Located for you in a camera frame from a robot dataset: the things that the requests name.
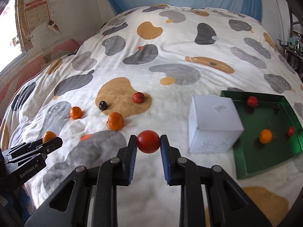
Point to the wall calendar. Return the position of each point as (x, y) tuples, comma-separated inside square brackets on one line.
[(35, 14)]

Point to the window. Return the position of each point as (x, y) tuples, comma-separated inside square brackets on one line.
[(9, 33)]

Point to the person's left forearm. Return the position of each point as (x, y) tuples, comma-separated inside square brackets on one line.
[(23, 197)]

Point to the sewing machine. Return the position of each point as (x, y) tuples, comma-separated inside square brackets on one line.
[(293, 43)]

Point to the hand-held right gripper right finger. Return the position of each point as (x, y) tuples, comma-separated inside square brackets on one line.
[(165, 163)]

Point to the dark purple plum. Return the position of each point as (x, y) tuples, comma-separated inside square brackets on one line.
[(277, 106), (102, 105)]

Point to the white spotted blanket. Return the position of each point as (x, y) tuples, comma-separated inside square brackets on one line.
[(165, 52)]

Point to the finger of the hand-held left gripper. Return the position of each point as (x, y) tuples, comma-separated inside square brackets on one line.
[(28, 161), (53, 145)]

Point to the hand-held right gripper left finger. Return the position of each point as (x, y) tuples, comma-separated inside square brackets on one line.
[(133, 160)]

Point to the white cardboard box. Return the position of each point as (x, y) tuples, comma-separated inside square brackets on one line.
[(213, 123)]

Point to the red pomegranate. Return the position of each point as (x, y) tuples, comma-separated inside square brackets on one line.
[(252, 101), (138, 97)]

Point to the small red tomato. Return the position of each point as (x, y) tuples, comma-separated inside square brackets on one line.
[(291, 131)]

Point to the orange tangerine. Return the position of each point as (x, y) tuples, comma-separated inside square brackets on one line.
[(265, 136), (75, 112), (49, 136), (115, 121)]

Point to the green tray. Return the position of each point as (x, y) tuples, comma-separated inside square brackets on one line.
[(260, 156)]

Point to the folded paper scrap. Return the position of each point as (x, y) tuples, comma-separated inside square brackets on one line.
[(54, 26)]

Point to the black metal rack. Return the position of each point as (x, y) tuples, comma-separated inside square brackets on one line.
[(292, 19)]

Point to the thin metal rod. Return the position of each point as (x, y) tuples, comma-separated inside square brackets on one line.
[(279, 16)]

